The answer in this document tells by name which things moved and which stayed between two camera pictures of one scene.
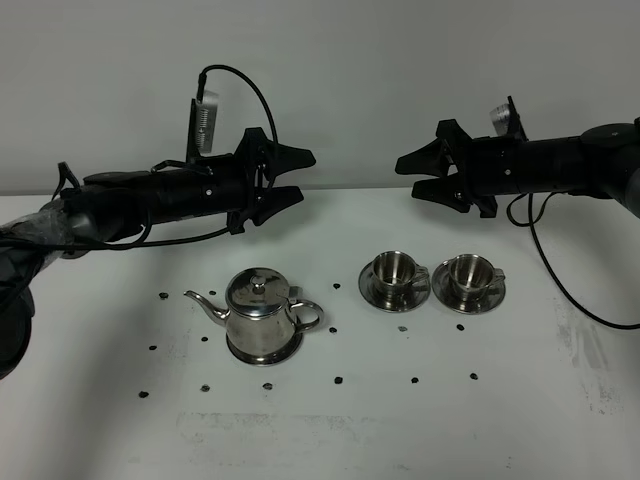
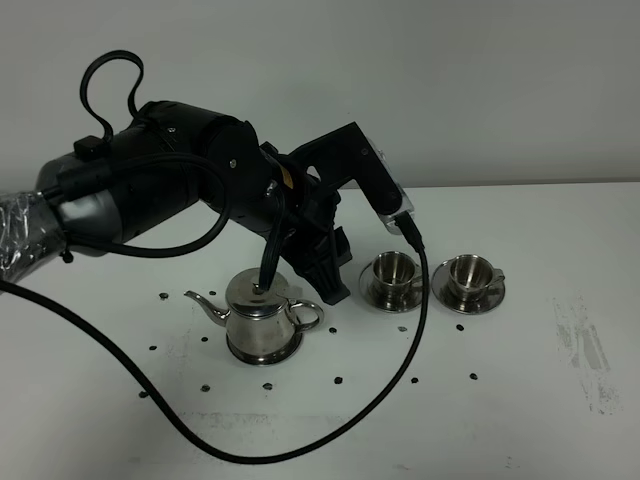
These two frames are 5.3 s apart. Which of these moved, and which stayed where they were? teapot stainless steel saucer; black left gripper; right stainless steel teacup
Moved: black left gripper
Stayed: right stainless steel teacup; teapot stainless steel saucer
